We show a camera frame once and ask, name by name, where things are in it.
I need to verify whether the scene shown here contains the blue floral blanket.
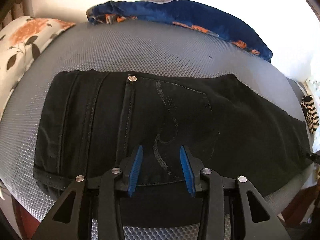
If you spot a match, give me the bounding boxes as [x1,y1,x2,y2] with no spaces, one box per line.
[86,0,273,62]

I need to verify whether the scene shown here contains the black white striped cloth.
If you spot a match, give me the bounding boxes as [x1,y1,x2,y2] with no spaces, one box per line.
[300,95,319,134]

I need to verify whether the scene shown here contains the white orange floral pillow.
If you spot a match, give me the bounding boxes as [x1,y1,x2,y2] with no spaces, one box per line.
[0,16,75,114]

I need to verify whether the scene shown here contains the grey mesh mattress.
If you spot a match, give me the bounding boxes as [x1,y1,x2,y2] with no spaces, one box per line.
[1,21,310,239]

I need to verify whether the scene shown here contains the black denim pants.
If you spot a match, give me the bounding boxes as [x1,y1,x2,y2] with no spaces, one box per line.
[33,70,311,228]

